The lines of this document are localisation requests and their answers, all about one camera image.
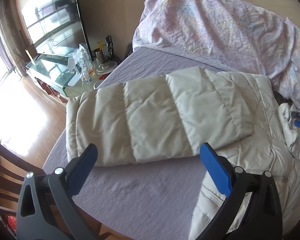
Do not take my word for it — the beige puffer down jacket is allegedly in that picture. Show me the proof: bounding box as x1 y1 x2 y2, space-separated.
66 67 300 234

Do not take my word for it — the dark wooden chair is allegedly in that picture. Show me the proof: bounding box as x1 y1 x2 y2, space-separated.
0 143 45 239

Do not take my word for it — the white flat box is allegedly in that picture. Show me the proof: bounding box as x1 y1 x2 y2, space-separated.
67 74 81 87

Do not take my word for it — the glass tv stand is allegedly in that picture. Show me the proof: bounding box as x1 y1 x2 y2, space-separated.
26 54 102 99

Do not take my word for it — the clear pump bottle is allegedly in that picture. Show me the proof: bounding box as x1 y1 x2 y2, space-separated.
82 67 92 83

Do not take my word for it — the floral pink duvet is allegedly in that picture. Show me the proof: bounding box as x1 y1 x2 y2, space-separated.
133 0 300 109

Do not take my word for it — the white round dish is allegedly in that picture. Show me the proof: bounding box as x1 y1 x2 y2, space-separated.
96 61 117 75

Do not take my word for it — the dark metal cup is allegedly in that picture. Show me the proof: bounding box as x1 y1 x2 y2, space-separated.
94 48 105 64

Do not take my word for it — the brown window curtain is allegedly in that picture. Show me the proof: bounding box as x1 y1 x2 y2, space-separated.
0 0 29 77

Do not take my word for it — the large flat screen television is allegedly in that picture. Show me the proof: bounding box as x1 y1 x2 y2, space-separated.
21 0 91 59

